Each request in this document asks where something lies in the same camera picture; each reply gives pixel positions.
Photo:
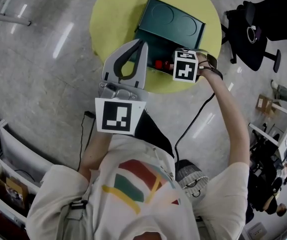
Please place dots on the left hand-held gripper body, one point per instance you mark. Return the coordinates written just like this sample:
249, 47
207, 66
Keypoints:
115, 116

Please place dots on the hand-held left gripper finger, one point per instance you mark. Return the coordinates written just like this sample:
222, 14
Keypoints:
143, 64
110, 64

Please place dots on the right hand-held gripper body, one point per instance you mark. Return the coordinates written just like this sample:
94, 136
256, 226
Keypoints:
184, 70

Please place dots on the red small object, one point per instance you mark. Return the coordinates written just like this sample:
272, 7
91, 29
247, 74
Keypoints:
158, 64

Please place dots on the dark green drawer box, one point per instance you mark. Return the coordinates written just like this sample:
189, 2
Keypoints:
173, 21

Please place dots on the person's left forearm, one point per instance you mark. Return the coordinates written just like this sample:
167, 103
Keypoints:
93, 149

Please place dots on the person's right forearm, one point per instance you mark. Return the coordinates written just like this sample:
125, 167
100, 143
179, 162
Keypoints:
229, 114

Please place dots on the cardboard box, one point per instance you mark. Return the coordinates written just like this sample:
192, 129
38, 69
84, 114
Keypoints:
264, 104

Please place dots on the person's right hand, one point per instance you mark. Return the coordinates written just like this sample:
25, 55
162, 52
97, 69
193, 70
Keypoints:
204, 62

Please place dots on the person's black trousers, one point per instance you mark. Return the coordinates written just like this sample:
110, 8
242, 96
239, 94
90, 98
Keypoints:
153, 134

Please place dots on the round yellow-green table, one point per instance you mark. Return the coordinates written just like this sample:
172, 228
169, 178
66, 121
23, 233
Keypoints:
113, 16

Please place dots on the black mesh office chair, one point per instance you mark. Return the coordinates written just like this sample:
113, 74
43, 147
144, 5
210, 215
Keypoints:
248, 49

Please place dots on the dark phone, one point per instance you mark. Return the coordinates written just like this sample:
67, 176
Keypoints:
258, 32

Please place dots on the person's white printed shirt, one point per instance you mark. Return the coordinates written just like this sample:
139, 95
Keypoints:
133, 209

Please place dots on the white metal rack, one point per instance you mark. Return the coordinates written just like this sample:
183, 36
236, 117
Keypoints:
20, 149

